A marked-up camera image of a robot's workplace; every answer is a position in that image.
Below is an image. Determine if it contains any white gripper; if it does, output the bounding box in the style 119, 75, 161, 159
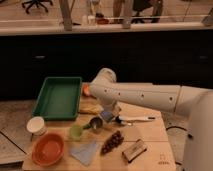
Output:
100, 99, 121, 117

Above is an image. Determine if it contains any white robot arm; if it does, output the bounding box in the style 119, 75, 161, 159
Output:
89, 68, 213, 171

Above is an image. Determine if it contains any metal cup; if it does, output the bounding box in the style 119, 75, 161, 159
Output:
89, 117, 103, 131

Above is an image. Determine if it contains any green plastic cup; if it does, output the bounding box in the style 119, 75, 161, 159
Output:
69, 124, 90, 140

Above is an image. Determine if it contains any white paper cup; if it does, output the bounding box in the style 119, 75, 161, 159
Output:
26, 116, 46, 135

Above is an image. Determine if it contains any orange fruit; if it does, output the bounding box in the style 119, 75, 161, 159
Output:
83, 85, 91, 97

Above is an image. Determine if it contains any bunch of purple grapes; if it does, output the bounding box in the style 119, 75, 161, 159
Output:
101, 131, 124, 155

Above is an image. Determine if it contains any wooden board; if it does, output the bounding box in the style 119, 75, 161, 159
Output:
21, 82, 177, 171

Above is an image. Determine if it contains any brown black block brush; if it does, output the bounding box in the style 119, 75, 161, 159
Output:
122, 139, 147, 163

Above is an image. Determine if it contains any green plastic tray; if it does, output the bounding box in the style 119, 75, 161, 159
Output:
33, 77, 82, 121

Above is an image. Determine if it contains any blue cloth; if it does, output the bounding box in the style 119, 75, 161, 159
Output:
69, 141, 99, 166

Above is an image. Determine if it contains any orange bowl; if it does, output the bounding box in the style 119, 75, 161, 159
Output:
32, 133, 64, 167

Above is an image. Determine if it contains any office chair base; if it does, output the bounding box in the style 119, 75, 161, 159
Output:
21, 0, 53, 14

